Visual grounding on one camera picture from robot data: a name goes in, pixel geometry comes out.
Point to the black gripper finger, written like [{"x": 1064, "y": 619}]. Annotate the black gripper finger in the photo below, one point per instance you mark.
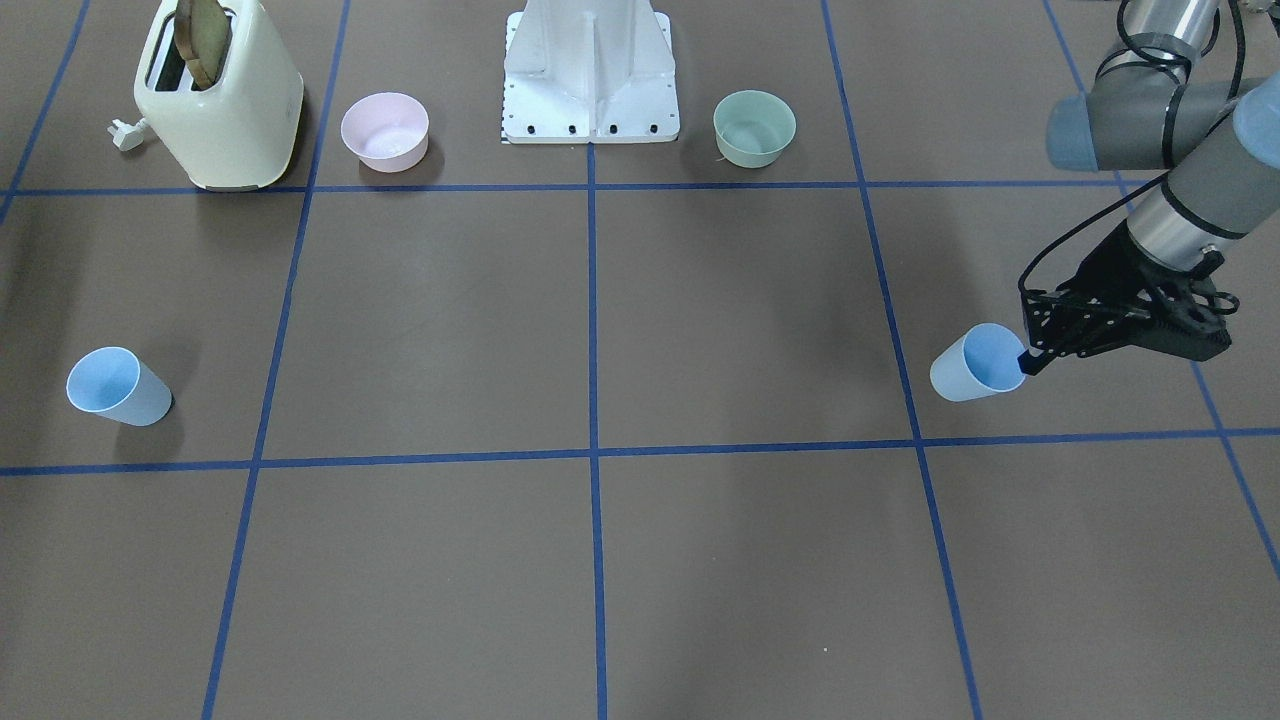
[{"x": 1033, "y": 363}]

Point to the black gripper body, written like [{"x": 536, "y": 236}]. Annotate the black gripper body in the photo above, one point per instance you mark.
[{"x": 1108, "y": 268}]

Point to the blue cup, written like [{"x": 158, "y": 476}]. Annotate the blue cup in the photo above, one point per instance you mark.
[
  {"x": 984, "y": 362},
  {"x": 114, "y": 383}
]

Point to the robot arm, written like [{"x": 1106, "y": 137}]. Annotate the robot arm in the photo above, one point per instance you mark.
[{"x": 1213, "y": 146}]

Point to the green bowl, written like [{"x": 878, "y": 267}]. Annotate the green bowl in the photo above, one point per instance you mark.
[{"x": 753, "y": 128}]

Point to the pink bowl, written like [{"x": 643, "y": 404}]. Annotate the pink bowl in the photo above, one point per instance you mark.
[{"x": 388, "y": 132}]

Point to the cream toaster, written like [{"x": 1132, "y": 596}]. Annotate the cream toaster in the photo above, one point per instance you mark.
[{"x": 240, "y": 133}]

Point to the toast slice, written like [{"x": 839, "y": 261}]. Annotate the toast slice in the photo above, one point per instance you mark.
[{"x": 202, "y": 35}]

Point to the white power plug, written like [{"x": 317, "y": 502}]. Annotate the white power plug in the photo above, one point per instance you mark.
[{"x": 128, "y": 136}]

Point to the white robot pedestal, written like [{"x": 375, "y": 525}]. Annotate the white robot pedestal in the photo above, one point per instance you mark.
[{"x": 589, "y": 72}]

